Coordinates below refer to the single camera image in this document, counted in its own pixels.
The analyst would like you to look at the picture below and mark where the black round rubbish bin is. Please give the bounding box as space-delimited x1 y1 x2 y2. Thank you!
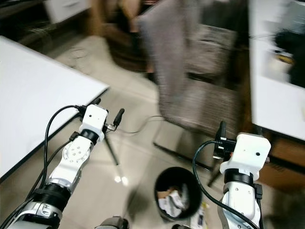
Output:
154 167 203 222

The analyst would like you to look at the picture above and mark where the white cabinet front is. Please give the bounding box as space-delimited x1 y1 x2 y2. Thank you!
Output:
43 0 91 23

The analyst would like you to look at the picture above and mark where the person bare lower leg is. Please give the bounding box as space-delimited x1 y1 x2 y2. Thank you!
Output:
119 0 143 34

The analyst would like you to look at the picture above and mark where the black bulky object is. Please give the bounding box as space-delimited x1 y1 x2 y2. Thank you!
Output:
274 29 305 89

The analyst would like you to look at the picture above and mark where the black metal table leg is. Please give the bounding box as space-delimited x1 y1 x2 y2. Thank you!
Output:
207 167 224 187
105 136 120 166

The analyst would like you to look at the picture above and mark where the brown cardboard scrap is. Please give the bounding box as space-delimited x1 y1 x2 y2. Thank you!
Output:
156 190 172 199

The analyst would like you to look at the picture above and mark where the black shoe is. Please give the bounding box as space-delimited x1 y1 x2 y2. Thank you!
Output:
129 32 144 62

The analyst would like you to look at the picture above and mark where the white crumpled paper trash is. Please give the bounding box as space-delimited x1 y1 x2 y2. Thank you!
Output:
158 190 189 218

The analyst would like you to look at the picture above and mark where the grey fabric metal frame chair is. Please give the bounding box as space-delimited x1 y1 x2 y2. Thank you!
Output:
136 0 251 170

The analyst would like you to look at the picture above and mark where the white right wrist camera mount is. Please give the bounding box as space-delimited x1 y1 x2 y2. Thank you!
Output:
219 134 271 178

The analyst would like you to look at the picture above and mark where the thin grey floor cable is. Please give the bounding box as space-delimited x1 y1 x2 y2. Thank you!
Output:
119 115 165 134

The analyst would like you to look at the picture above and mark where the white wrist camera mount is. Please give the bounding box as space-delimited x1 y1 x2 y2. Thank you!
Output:
80 104 109 139
219 134 271 178

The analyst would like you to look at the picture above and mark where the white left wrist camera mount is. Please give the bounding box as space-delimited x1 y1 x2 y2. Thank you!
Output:
80 104 109 139

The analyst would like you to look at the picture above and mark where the grey robot leg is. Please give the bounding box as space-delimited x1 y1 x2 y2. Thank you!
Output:
100 216 129 229

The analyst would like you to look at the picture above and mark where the brown wooden armchair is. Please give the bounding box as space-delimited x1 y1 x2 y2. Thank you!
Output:
88 0 155 72

